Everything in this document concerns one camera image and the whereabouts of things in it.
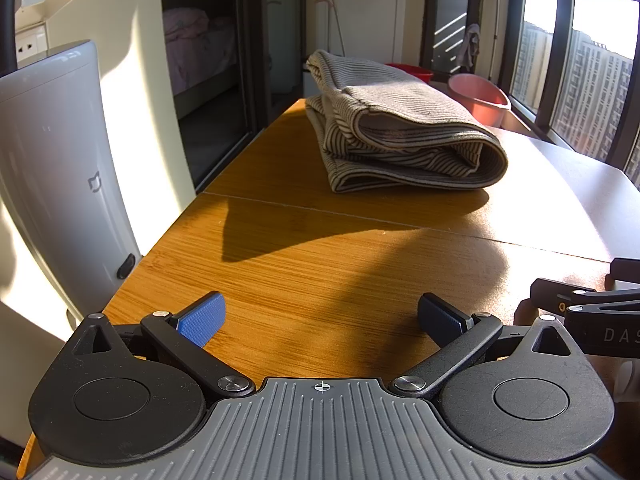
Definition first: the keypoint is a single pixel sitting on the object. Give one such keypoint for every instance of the beige striped garment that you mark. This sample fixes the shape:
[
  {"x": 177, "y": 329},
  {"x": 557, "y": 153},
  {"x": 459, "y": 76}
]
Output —
[{"x": 400, "y": 130}]

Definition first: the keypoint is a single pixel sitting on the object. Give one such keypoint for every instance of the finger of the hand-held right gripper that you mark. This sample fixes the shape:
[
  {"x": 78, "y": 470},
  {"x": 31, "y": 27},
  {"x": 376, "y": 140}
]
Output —
[
  {"x": 627, "y": 270},
  {"x": 552, "y": 292}
]

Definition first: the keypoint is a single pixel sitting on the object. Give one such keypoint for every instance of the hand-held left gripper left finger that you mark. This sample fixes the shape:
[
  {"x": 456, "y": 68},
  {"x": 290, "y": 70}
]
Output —
[{"x": 202, "y": 321}]

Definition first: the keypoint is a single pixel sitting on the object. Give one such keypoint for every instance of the bed with pink bedding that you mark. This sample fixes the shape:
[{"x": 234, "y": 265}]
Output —
[{"x": 195, "y": 45}]

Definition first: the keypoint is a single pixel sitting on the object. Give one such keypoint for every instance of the dark sliding door frame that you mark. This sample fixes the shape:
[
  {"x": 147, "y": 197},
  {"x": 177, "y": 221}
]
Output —
[{"x": 250, "y": 50}]

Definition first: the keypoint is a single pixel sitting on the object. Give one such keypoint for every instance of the white wall socket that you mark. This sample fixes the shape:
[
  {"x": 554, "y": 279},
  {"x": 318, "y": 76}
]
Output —
[{"x": 31, "y": 42}]

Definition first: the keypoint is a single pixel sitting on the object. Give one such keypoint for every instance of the pink plastic basin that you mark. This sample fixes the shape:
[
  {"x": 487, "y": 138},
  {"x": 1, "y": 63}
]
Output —
[{"x": 480, "y": 97}]

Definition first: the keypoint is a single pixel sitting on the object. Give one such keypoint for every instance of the red plastic bucket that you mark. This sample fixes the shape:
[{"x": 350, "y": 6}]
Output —
[{"x": 415, "y": 72}]

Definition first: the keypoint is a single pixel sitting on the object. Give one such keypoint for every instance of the broom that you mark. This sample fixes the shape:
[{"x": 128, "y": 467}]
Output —
[{"x": 336, "y": 25}]

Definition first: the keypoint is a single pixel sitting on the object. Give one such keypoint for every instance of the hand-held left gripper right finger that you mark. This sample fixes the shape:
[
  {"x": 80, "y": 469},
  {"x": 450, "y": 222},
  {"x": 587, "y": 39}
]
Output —
[{"x": 440, "y": 321}]

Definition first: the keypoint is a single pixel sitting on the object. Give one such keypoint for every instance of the white air purifier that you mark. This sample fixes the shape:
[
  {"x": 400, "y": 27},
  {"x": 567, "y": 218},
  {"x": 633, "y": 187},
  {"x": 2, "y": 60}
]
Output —
[{"x": 50, "y": 160}]

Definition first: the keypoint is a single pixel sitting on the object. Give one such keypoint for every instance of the apartment buildings outside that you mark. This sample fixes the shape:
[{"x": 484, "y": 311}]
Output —
[{"x": 600, "y": 80}]

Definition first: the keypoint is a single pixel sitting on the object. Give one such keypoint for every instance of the dark framed glass door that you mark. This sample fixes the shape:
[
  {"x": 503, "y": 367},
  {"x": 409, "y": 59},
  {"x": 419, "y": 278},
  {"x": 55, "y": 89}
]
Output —
[{"x": 430, "y": 20}]

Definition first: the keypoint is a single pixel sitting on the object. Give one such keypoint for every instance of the hanging grey cloth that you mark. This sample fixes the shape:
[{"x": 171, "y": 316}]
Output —
[{"x": 470, "y": 45}]

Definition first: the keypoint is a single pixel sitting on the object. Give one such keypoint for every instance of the black window frame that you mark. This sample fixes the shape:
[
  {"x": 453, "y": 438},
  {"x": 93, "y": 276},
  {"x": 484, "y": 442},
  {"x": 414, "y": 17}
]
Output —
[{"x": 557, "y": 60}]

